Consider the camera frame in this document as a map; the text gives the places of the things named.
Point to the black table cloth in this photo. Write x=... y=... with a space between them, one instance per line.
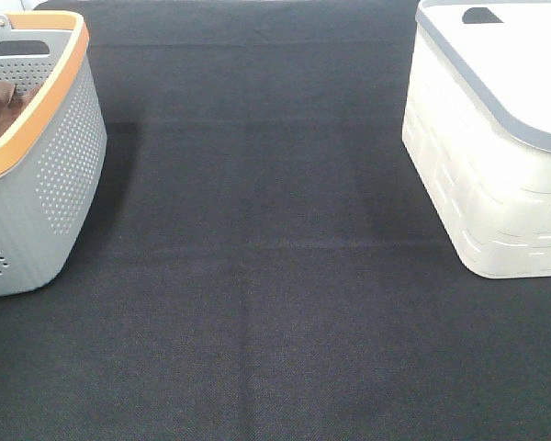
x=261 y=260

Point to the white lidded storage basket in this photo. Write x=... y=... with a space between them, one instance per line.
x=477 y=126

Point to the grey perforated laundry basket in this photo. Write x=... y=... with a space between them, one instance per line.
x=52 y=155

